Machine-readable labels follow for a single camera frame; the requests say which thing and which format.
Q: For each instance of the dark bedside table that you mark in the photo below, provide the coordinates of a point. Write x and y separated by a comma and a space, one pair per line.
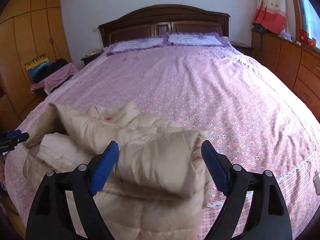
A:
91, 56

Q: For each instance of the right purple frilled pillow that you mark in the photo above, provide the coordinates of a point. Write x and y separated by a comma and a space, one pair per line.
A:
196, 39

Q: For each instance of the pink cloth covered stool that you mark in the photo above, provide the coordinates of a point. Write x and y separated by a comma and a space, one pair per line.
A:
55, 80

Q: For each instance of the blue yellow book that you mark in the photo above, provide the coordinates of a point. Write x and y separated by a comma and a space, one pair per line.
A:
36, 67

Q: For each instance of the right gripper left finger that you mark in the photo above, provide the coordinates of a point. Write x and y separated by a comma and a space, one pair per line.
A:
50, 217

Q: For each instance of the red box on cabinet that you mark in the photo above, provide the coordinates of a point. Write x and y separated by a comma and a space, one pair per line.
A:
304, 37

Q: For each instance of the dark wooden headboard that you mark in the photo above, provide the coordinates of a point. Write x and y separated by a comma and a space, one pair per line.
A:
159, 19

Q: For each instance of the beige puffer jacket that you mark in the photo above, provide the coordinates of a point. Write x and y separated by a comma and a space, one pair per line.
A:
159, 186

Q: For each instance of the left purple frilled pillow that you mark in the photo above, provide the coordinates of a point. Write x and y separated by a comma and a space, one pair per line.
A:
137, 44

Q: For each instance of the floral red curtain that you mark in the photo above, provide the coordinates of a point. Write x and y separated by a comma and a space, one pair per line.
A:
271, 14

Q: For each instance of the orange wooden wardrobe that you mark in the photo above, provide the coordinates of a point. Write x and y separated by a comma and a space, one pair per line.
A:
29, 28

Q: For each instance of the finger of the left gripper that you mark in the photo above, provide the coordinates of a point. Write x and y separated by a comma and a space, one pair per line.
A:
12, 134
19, 139

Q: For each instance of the purple frilled pillow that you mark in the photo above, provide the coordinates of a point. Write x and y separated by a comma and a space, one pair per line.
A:
196, 39
137, 44

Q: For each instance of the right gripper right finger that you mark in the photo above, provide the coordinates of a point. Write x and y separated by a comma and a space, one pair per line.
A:
268, 217

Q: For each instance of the wooden drawer cabinet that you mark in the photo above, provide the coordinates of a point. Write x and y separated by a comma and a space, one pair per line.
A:
296, 66

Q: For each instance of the black clothes pile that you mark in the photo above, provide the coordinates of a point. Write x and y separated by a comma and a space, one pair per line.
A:
48, 69

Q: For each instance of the pink floral bedspread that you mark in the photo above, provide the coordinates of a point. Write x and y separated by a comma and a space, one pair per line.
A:
249, 114

